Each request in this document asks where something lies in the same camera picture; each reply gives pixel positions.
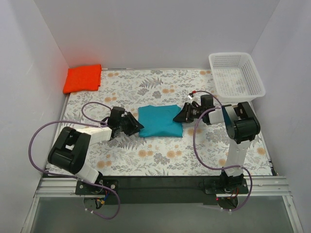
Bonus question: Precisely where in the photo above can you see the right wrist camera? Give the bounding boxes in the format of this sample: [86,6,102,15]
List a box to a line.
[200,95,215,111]

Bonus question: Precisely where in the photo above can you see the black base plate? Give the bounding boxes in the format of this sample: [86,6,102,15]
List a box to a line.
[74,176,250,206]

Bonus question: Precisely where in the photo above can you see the folded orange t shirt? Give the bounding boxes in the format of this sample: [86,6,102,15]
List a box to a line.
[63,64,102,94]

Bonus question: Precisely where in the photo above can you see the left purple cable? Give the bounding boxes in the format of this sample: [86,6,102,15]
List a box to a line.
[28,101,121,220]

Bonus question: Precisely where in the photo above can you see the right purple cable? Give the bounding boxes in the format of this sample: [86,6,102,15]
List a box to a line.
[188,90,253,212]

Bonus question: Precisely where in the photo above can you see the teal t shirt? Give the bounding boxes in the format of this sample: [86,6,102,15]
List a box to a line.
[138,105,183,138]

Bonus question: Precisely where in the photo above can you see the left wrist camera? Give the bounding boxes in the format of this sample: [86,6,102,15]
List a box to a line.
[108,106,125,124]

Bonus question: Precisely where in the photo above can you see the white plastic basket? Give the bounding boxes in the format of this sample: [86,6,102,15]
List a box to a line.
[208,52,266,102]

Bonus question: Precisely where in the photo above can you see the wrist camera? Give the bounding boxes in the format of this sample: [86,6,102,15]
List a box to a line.
[108,106,125,124]
[200,95,215,111]

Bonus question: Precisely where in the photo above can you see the aluminium frame rail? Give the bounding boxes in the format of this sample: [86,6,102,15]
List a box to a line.
[34,178,80,198]

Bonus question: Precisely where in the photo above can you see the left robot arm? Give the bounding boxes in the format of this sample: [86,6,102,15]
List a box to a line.
[48,109,144,194]

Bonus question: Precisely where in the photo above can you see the floral patterned table mat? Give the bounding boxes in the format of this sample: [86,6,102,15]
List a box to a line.
[48,69,273,177]

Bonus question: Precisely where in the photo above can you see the purple cable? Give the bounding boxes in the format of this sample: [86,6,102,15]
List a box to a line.
[28,101,121,220]
[188,90,253,212]

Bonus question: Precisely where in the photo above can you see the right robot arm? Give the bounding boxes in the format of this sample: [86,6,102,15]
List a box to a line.
[173,100,260,193]

